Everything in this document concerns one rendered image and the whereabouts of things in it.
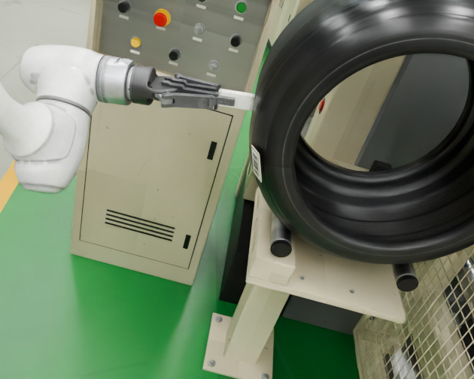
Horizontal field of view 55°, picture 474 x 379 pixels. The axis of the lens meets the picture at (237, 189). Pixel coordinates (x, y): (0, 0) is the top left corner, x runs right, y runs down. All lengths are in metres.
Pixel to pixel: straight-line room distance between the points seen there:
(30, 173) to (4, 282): 1.18
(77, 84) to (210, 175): 0.87
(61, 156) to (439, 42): 0.64
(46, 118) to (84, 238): 1.21
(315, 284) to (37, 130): 0.66
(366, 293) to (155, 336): 0.98
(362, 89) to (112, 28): 0.83
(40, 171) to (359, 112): 0.76
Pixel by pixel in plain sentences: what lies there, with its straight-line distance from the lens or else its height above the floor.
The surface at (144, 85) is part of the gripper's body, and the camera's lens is 0.88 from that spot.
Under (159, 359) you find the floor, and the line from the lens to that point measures 1.80.
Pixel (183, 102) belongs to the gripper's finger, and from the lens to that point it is 0.86.
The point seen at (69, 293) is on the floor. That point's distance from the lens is 1.96.
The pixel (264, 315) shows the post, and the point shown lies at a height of 0.29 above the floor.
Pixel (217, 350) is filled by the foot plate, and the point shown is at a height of 0.01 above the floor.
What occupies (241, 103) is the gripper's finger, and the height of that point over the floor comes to 1.14.
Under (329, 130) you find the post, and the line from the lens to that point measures 1.21.
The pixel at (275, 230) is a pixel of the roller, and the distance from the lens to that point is 0.97.
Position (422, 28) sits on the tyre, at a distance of 0.76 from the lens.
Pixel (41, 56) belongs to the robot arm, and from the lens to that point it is 0.94.
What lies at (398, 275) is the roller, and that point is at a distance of 1.03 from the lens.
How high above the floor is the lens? 1.49
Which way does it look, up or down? 33 degrees down
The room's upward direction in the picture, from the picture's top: 18 degrees clockwise
